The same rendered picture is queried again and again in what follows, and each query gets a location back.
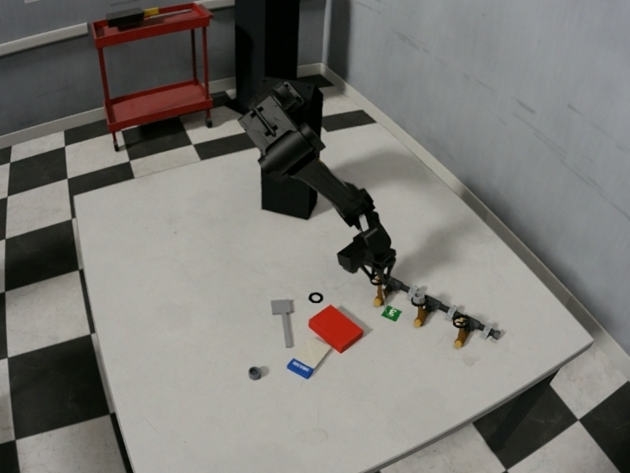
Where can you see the green tag with silver chain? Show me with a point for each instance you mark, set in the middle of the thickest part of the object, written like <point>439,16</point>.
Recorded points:
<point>390,312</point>

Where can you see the dark grey short cylinder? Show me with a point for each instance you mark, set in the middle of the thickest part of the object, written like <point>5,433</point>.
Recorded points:
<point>256,373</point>

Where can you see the red block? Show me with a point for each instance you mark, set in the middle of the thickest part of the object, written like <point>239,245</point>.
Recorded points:
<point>335,328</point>

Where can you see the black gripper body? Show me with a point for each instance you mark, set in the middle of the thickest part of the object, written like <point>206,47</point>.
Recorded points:
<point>381,261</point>

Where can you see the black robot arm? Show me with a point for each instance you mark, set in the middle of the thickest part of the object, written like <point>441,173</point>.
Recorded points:
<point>292,151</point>

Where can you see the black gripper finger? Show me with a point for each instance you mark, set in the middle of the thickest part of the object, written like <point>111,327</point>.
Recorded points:
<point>364,269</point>
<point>389,269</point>

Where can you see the small black ring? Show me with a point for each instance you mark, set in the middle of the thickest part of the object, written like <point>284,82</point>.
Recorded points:
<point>315,301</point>

